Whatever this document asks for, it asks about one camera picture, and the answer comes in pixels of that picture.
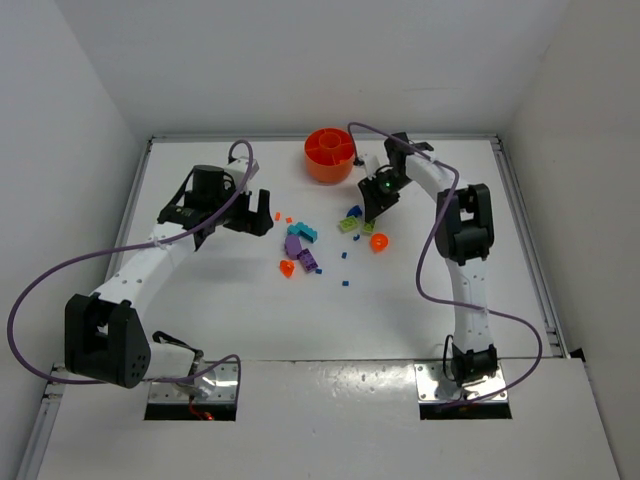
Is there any orange heart-shaped piece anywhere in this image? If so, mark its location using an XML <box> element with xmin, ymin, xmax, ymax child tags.
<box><xmin>279</xmin><ymin>260</ymin><xmax>295</xmax><ymax>278</ymax></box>

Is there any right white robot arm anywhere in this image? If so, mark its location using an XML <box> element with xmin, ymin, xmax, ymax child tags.
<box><xmin>358</xmin><ymin>132</ymin><xmax>498</xmax><ymax>386</ymax></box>

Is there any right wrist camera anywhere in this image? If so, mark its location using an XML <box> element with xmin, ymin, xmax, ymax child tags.
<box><xmin>354</xmin><ymin>153</ymin><xmax>381</xmax><ymax>179</ymax></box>

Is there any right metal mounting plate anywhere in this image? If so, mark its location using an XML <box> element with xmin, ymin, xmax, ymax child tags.
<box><xmin>414</xmin><ymin>361</ymin><xmax>508</xmax><ymax>405</ymax></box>

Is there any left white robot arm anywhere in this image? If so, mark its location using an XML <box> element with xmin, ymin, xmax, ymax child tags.
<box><xmin>64</xmin><ymin>158</ymin><xmax>273</xmax><ymax>389</ymax></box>

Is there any blue curved lego piece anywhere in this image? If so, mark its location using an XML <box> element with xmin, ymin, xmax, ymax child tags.
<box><xmin>345</xmin><ymin>205</ymin><xmax>363</xmax><ymax>218</ymax></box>

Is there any orange divided round container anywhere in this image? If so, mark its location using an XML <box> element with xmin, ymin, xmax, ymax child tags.
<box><xmin>304</xmin><ymin>128</ymin><xmax>355</xmax><ymax>184</ymax></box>

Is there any purple flat lego plate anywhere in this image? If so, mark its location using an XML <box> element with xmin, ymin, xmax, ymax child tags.
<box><xmin>297</xmin><ymin>248</ymin><xmax>319</xmax><ymax>273</ymax></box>

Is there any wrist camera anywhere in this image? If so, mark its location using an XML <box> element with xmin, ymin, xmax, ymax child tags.
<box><xmin>225</xmin><ymin>156</ymin><xmax>259</xmax><ymax>185</ymax></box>
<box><xmin>354</xmin><ymin>153</ymin><xmax>381</xmax><ymax>179</ymax></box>

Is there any long teal lego brick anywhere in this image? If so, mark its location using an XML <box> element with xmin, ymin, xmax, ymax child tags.
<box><xmin>295</xmin><ymin>222</ymin><xmax>318</xmax><ymax>243</ymax></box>

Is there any green lego brick upside-down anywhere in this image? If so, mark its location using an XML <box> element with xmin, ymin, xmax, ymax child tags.
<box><xmin>338</xmin><ymin>216</ymin><xmax>359</xmax><ymax>233</ymax></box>

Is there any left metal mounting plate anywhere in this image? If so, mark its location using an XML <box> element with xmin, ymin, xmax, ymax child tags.
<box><xmin>148</xmin><ymin>362</ymin><xmax>239</xmax><ymax>405</ymax></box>

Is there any purple rounded lego piece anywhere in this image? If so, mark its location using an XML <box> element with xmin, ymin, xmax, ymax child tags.
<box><xmin>284</xmin><ymin>234</ymin><xmax>303</xmax><ymax>259</ymax></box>

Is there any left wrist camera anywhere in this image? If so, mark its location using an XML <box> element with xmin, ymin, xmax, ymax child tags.
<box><xmin>225</xmin><ymin>156</ymin><xmax>259</xmax><ymax>185</ymax></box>

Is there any orange round cone piece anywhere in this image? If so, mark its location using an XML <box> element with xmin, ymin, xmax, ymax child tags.
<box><xmin>370</xmin><ymin>233</ymin><xmax>389</xmax><ymax>253</ymax></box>

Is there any metal mounting plate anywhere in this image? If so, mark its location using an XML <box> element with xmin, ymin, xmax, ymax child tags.
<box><xmin>148</xmin><ymin>362</ymin><xmax>239</xmax><ymax>405</ymax></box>
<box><xmin>414</xmin><ymin>361</ymin><xmax>508</xmax><ymax>405</ymax></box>

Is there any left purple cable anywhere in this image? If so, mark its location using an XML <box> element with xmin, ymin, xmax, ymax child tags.
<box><xmin>6</xmin><ymin>139</ymin><xmax>256</xmax><ymax>386</ymax></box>

